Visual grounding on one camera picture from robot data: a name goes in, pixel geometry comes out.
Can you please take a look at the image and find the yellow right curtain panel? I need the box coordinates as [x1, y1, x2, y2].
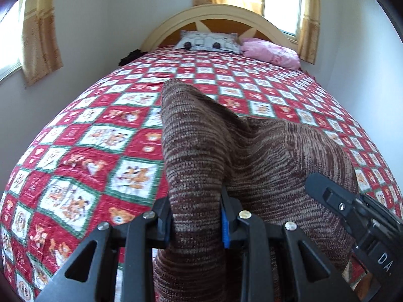
[298, 0, 321, 65]

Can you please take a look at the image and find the white patterned pillow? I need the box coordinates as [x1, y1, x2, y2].
[174, 30, 241, 55]

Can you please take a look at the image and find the yellow curtain left window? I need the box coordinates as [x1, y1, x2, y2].
[20, 0, 63, 87]

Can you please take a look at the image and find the left side window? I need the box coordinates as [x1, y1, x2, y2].
[0, 0, 25, 80]

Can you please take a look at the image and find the pink pillow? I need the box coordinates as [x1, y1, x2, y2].
[241, 37, 300, 70]

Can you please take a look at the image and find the black object beside bed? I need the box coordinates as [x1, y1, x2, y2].
[118, 49, 148, 67]

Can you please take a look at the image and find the brown knitted sweater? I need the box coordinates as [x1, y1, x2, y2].
[154, 79, 359, 301]

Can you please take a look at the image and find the red white patchwork bedspread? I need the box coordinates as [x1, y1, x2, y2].
[1, 47, 402, 301]

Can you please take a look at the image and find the window behind bed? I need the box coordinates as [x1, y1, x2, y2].
[261, 0, 305, 38]

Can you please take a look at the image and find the beige wooden arched headboard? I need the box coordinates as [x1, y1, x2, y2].
[141, 4, 298, 52]

